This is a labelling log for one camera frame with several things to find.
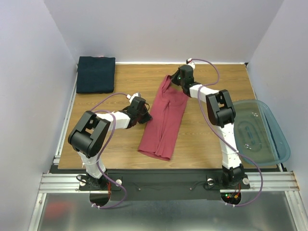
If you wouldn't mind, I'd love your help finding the red tank top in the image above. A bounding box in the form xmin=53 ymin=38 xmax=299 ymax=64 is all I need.
xmin=138 ymin=76 xmax=189 ymax=161

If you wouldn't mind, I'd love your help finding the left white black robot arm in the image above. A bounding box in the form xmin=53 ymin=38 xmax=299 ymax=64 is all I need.
xmin=68 ymin=94 xmax=152 ymax=190

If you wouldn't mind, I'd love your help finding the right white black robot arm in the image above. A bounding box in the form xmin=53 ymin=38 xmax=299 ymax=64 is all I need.
xmin=171 ymin=64 xmax=245 ymax=188

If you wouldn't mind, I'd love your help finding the folded navy tank top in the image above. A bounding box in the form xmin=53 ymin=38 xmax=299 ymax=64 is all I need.
xmin=76 ymin=56 xmax=116 ymax=94

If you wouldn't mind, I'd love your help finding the clear teal plastic bin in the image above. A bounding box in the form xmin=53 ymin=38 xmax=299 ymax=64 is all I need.
xmin=233 ymin=100 xmax=291 ymax=167

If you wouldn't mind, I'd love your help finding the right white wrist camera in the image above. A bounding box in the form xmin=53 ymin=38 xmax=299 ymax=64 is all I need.
xmin=186 ymin=58 xmax=195 ymax=69

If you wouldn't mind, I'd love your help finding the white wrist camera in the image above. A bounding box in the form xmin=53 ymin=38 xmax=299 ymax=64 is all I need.
xmin=126 ymin=92 xmax=141 ymax=100
xmin=186 ymin=58 xmax=195 ymax=69

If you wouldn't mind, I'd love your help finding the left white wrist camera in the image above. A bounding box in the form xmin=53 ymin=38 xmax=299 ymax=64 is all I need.
xmin=126 ymin=92 xmax=141 ymax=100

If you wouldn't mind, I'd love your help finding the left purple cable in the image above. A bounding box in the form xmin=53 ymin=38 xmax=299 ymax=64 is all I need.
xmin=90 ymin=92 xmax=132 ymax=209

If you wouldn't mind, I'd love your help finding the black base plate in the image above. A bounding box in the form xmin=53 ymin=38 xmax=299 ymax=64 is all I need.
xmin=77 ymin=169 xmax=250 ymax=204

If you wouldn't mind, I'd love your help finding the aluminium frame rail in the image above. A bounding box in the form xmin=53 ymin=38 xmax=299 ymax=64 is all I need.
xmin=29 ymin=165 xmax=308 ymax=231

